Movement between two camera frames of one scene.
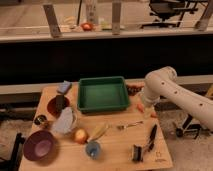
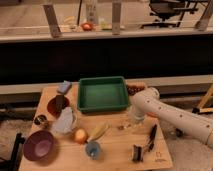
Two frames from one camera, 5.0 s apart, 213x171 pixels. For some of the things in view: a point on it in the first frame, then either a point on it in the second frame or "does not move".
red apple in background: (86, 26) does not move
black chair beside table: (13, 164) does not move
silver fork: (120, 127) does not move
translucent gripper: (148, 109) → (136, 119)
